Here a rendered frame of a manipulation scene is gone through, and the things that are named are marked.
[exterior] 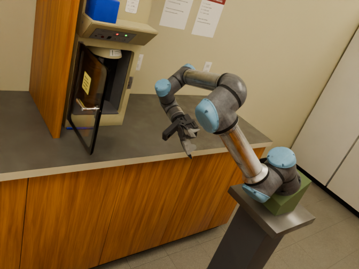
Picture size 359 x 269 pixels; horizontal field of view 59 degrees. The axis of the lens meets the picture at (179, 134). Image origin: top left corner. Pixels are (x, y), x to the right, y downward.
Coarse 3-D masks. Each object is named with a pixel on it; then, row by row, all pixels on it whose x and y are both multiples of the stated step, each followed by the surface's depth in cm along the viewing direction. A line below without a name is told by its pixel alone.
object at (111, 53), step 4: (88, 48) 153; (92, 48) 152; (96, 48) 151; (100, 48) 151; (104, 48) 151; (108, 48) 152; (92, 52) 151; (96, 52) 151; (100, 52) 151; (104, 52) 151; (108, 52) 152; (112, 52) 153; (116, 52) 155; (120, 52) 158; (100, 56) 151; (104, 56) 152; (108, 56) 152; (112, 56) 153; (116, 56) 155; (120, 56) 158
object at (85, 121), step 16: (80, 64) 139; (96, 64) 125; (80, 80) 140; (96, 80) 126; (80, 96) 141; (96, 96) 127; (80, 112) 142; (96, 112) 128; (80, 128) 143; (96, 128) 129
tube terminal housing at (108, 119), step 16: (80, 0) 133; (144, 0) 145; (80, 16) 134; (128, 16) 145; (144, 16) 149; (112, 48) 149; (128, 48) 154; (128, 80) 164; (128, 96) 170; (64, 112) 158
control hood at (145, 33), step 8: (88, 16) 130; (88, 24) 128; (96, 24) 127; (104, 24) 129; (112, 24) 131; (120, 24) 135; (128, 24) 139; (136, 24) 144; (144, 24) 150; (80, 32) 135; (88, 32) 132; (128, 32) 138; (136, 32) 140; (144, 32) 141; (152, 32) 143; (104, 40) 142; (136, 40) 147; (144, 40) 149
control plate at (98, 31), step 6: (96, 30) 132; (102, 30) 133; (108, 30) 134; (90, 36) 136; (96, 36) 137; (114, 36) 140; (120, 36) 141; (126, 36) 142; (132, 36) 143; (126, 42) 148
